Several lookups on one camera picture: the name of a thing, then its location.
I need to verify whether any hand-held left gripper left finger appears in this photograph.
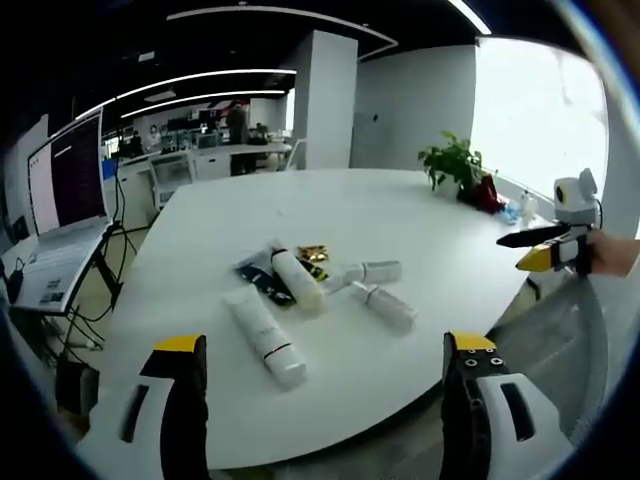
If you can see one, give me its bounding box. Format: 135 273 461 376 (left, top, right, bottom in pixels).
74 333 212 480

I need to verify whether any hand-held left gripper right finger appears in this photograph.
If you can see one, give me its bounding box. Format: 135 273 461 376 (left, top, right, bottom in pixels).
439 329 577 480

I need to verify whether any large white skincare tube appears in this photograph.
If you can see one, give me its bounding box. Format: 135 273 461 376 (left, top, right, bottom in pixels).
221 292 308 391

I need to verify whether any long white skincare bottle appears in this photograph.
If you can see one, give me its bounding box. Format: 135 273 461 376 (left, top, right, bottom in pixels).
349 280 419 330

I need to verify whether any dark blue skincare tube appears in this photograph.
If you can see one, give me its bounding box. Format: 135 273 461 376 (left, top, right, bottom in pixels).
235 248 296 308

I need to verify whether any short white skincare bottle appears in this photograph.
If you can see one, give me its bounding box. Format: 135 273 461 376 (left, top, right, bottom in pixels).
343 259 404 285

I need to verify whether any cream white skincare bottle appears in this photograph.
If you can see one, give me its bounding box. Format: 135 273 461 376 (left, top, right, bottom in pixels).
269 247 327 316

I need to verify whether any black yellow skincare sachet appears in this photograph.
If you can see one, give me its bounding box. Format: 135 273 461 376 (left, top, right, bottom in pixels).
300 259 332 283

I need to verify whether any gold skincare sachet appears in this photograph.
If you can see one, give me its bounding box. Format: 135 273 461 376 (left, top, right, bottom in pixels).
296 242 333 263

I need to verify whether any clear small bottle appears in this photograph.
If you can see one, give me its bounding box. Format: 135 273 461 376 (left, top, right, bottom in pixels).
519 190 540 225

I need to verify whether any person's right hand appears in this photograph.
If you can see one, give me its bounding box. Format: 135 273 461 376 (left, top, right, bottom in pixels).
585 231 640 279

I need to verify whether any blue crumpled cloth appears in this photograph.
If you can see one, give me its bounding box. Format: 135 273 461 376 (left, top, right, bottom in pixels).
495 202 526 226

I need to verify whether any red bag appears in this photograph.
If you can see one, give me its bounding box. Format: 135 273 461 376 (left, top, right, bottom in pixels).
462 172 507 215

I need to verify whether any green potted plant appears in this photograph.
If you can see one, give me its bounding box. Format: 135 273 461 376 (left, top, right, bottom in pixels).
417 130 485 197

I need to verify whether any black box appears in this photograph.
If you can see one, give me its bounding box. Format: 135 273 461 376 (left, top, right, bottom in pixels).
53 355 102 417

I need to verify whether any black laptop stand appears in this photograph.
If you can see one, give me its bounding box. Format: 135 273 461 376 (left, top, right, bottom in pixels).
64 227 126 351

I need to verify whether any open laptop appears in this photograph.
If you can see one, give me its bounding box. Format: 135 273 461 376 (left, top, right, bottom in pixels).
8 106 117 316

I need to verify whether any white office desk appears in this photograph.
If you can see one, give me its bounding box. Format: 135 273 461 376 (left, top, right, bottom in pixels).
119 141 294 224

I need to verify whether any black hanging cable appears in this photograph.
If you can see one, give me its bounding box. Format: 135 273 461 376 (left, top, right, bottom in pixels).
110 119 129 229

